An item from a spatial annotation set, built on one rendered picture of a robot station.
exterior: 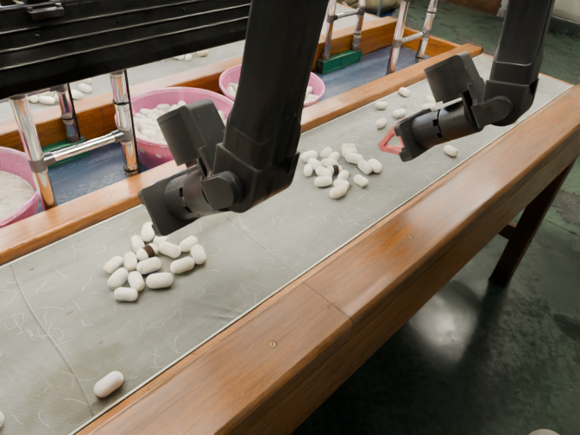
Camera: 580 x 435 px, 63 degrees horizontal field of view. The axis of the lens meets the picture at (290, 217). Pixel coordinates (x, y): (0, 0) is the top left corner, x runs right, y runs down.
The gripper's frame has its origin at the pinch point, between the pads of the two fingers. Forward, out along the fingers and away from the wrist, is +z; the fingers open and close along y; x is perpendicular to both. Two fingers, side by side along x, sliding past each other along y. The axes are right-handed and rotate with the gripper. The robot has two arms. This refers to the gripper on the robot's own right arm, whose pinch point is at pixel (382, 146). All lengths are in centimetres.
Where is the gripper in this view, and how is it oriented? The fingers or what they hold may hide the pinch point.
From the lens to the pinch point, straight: 93.4
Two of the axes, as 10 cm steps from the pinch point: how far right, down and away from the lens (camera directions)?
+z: -5.9, 1.3, 8.0
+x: 4.1, 9.0, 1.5
